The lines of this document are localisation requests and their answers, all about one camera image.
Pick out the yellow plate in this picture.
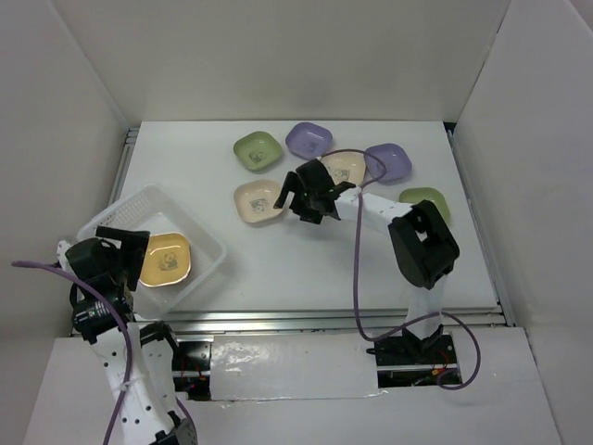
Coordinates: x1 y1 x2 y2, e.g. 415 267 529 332
139 233 192 287

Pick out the white plastic bin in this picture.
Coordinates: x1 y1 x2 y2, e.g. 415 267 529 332
76 184 227 319

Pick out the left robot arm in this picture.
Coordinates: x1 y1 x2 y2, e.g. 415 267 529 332
57 226 197 444

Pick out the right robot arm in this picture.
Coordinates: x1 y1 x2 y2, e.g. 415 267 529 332
274 159 460 363

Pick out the cream plate left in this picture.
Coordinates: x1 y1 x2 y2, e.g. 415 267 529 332
233 179 283 224

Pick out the cream plate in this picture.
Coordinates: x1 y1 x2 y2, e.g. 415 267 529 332
233 179 283 224
321 150 366 185

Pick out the cream plate right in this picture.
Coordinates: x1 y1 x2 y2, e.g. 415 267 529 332
321 150 366 185

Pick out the purple plate back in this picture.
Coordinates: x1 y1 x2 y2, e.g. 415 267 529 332
284 122 334 160

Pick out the purple plate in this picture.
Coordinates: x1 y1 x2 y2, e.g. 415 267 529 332
284 122 334 160
364 143 412 184

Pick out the green plate left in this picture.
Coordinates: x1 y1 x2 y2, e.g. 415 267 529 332
233 131 284 172

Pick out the green plate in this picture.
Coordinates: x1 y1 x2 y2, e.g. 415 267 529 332
397 187 451 223
233 131 284 172

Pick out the purple plate right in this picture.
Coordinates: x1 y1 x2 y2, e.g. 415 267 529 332
364 143 412 184

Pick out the green plate right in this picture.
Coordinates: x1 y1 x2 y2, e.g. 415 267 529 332
397 187 451 223

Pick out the white cover panel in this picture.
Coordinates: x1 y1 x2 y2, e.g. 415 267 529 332
210 334 380 401

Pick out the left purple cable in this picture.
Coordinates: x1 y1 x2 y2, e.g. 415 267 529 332
10 260 196 445

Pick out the purple cable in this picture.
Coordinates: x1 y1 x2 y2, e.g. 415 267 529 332
319 147 483 391
10 260 196 445

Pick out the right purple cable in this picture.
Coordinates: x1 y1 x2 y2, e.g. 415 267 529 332
319 147 483 391

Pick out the aluminium rail frame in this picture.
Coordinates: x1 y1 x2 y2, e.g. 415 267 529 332
115 121 505 332

